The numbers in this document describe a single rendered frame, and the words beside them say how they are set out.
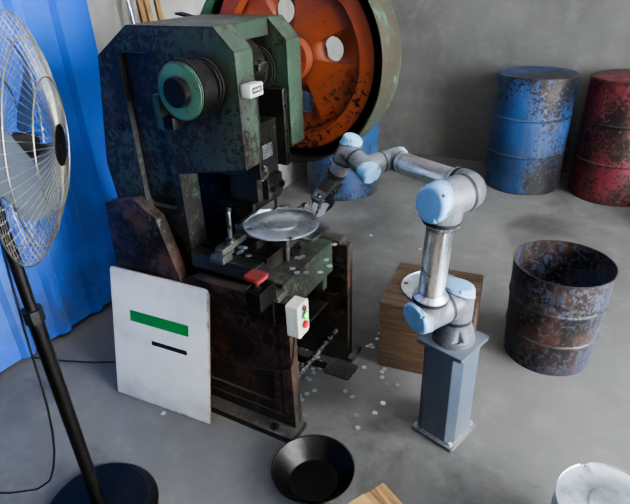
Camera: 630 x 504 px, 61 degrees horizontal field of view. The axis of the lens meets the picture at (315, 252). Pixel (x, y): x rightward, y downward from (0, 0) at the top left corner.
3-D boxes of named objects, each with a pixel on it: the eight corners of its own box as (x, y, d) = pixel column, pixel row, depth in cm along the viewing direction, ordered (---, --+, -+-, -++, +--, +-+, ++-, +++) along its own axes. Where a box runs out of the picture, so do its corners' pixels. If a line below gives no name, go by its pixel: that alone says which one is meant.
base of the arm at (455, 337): (482, 336, 192) (485, 313, 187) (460, 356, 182) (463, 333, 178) (446, 319, 201) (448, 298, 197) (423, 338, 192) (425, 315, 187)
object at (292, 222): (238, 215, 213) (238, 213, 212) (307, 204, 219) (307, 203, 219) (251, 246, 188) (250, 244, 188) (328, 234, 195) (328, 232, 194)
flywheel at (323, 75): (218, 49, 247) (320, 167, 248) (189, 56, 231) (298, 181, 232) (307, -93, 200) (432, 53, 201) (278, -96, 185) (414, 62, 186)
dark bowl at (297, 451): (368, 465, 198) (368, 452, 195) (331, 532, 176) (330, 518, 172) (298, 436, 212) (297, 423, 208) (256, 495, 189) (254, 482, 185)
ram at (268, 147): (290, 190, 204) (285, 113, 190) (269, 204, 193) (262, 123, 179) (253, 184, 212) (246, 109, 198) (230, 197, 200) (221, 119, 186)
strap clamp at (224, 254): (250, 245, 205) (247, 221, 200) (223, 265, 192) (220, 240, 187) (237, 242, 208) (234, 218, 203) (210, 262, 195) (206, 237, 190)
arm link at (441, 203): (455, 328, 180) (482, 181, 152) (422, 345, 173) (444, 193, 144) (430, 310, 189) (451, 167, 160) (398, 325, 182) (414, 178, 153)
